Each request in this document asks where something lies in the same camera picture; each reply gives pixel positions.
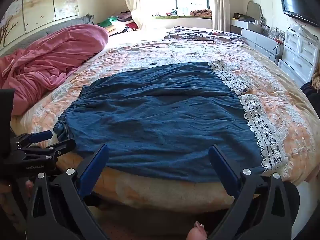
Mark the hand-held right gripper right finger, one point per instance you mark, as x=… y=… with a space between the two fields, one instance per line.
x=222 y=166

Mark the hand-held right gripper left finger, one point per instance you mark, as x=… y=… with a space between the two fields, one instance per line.
x=96 y=165

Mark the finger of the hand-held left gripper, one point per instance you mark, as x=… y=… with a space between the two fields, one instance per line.
x=55 y=149
x=40 y=136

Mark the blue pants with lace trim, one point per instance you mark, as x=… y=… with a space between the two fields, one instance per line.
x=162 y=120

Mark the person's left hand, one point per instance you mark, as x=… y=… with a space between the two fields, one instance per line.
x=29 y=187

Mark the pink blanket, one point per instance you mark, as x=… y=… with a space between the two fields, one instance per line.
x=50 y=62

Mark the peach bed cover white print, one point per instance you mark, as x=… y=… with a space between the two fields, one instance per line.
x=287 y=110

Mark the dark cloth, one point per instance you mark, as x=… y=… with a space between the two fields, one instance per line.
x=311 y=100

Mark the grey headboard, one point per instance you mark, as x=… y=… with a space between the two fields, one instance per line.
x=62 y=23

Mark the grey pillow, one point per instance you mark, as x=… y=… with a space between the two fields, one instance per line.
x=88 y=19

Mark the grey vanity desk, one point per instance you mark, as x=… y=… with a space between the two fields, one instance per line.
x=255 y=36

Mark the pile of folded clothes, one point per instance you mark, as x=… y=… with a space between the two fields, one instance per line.
x=117 y=23

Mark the white dresser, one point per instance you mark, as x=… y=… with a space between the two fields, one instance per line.
x=298 y=52

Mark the pink cloth on windowsill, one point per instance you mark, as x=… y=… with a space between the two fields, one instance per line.
x=201 y=12

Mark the green windowsill mat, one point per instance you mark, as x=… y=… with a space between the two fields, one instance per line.
x=175 y=16

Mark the cloud-shaped mirror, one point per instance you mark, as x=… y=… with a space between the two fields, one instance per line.
x=253 y=11

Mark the cream curtain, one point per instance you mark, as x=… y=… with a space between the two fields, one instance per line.
x=220 y=5

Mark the white sheer curtain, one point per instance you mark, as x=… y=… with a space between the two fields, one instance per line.
x=136 y=2

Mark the black television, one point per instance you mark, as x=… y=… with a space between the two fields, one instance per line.
x=297 y=3

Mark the blossom tree wall painting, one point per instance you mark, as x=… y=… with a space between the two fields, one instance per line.
x=37 y=7

